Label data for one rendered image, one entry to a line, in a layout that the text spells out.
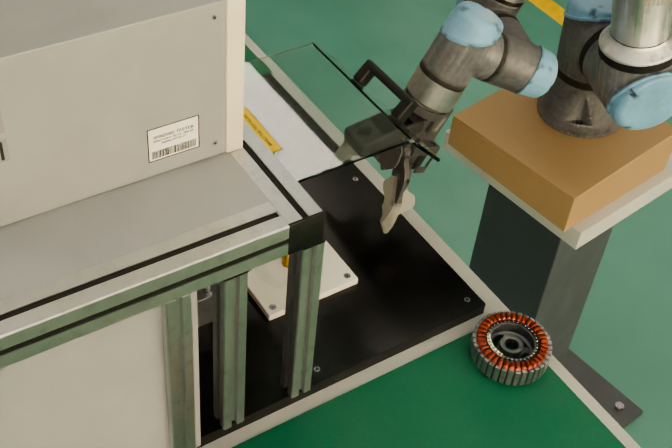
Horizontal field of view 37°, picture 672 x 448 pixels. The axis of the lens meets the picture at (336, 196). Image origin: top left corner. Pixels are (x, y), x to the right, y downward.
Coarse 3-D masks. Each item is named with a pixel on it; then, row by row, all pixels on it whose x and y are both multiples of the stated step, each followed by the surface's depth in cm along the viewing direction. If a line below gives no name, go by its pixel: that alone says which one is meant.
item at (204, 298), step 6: (198, 294) 138; (204, 294) 138; (210, 294) 138; (198, 300) 137; (204, 300) 137; (210, 300) 138; (198, 306) 137; (204, 306) 138; (210, 306) 139; (198, 312) 138; (204, 312) 139; (210, 312) 140; (198, 318) 139; (204, 318) 140; (210, 318) 140; (198, 324) 140; (204, 324) 141
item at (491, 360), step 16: (480, 320) 143; (496, 320) 143; (512, 320) 144; (528, 320) 144; (480, 336) 141; (496, 336) 144; (512, 336) 143; (528, 336) 143; (544, 336) 142; (480, 352) 139; (496, 352) 139; (512, 352) 140; (528, 352) 142; (544, 352) 139; (480, 368) 140; (496, 368) 138; (512, 368) 137; (528, 368) 138; (544, 368) 139; (512, 384) 139
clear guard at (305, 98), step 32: (256, 64) 137; (288, 64) 137; (320, 64) 138; (256, 96) 132; (288, 96) 132; (320, 96) 133; (352, 96) 133; (288, 128) 127; (320, 128) 128; (352, 128) 128; (384, 128) 129; (288, 160) 123; (320, 160) 123; (352, 160) 124
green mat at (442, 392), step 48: (384, 384) 138; (432, 384) 139; (480, 384) 139; (528, 384) 140; (288, 432) 131; (336, 432) 132; (384, 432) 132; (432, 432) 133; (480, 432) 133; (528, 432) 134; (576, 432) 135
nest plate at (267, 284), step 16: (336, 256) 151; (256, 272) 147; (272, 272) 147; (336, 272) 148; (352, 272) 149; (256, 288) 145; (272, 288) 145; (320, 288) 146; (336, 288) 146; (272, 304) 143
